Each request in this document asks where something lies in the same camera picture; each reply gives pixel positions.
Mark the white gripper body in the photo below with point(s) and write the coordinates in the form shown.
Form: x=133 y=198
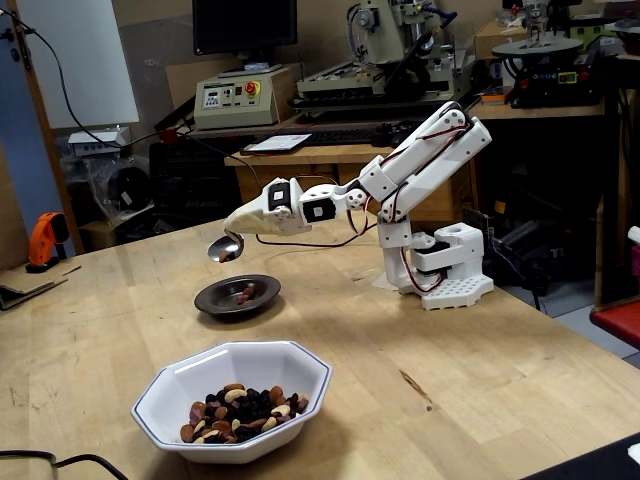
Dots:
x=272 y=216

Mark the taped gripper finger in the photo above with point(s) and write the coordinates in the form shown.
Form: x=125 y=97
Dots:
x=252 y=214
x=255 y=227

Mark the metal spoon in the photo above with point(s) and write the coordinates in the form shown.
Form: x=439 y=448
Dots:
x=220 y=245

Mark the small nut raisin portion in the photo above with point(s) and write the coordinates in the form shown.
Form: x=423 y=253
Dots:
x=247 y=292

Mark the white octagonal bowl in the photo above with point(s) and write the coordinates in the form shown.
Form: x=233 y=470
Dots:
x=240 y=360

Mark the nut and raisin mix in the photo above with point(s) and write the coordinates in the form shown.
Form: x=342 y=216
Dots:
x=245 y=410

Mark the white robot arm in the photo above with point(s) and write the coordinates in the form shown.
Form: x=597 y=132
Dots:
x=462 y=245

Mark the brown plate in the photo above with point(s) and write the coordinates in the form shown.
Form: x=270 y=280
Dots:
x=220 y=300

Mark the black storage crate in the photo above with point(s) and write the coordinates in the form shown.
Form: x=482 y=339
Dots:
x=190 y=175

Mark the white paper sheet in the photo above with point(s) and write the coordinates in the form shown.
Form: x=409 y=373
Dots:
x=277 y=143

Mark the wooden desk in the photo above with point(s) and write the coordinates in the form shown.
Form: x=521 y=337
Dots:
x=350 y=152

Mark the black keyboard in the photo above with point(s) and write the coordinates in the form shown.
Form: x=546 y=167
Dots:
x=340 y=136

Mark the beige control box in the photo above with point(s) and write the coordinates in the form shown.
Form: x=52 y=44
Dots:
x=235 y=112

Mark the masking tape piece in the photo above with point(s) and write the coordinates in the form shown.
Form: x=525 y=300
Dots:
x=380 y=283

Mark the red clip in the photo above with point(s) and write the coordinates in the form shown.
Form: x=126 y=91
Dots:
x=169 y=136

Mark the small black device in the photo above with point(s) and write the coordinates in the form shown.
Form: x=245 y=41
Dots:
x=387 y=135

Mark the clear plastic bag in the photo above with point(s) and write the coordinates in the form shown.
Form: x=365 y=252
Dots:
x=125 y=187

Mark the small white box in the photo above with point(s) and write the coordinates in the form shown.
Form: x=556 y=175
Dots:
x=85 y=142

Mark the black computer monitor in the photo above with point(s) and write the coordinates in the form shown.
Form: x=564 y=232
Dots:
x=245 y=25

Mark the orange hand tool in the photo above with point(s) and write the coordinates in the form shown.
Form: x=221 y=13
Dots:
x=42 y=235

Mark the grey milling machine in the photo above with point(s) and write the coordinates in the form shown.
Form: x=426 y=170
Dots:
x=385 y=30

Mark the white board panel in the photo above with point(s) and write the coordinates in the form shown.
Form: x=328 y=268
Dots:
x=90 y=60

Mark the flat cardboard piece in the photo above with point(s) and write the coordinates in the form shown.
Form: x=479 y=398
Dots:
x=25 y=282

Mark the wooden shelf board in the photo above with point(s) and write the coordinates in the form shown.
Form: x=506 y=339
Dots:
x=525 y=112

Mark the brown cardboard box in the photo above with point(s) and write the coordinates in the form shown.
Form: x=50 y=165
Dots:
x=492 y=37

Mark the black scroll saw machine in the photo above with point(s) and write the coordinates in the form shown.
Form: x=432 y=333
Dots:
x=550 y=80

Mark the red chair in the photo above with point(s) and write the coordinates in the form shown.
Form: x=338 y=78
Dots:
x=620 y=320

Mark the white plastic object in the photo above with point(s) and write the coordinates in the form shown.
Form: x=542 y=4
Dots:
x=635 y=255

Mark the wooden post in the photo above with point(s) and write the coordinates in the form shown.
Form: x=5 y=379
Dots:
x=56 y=165

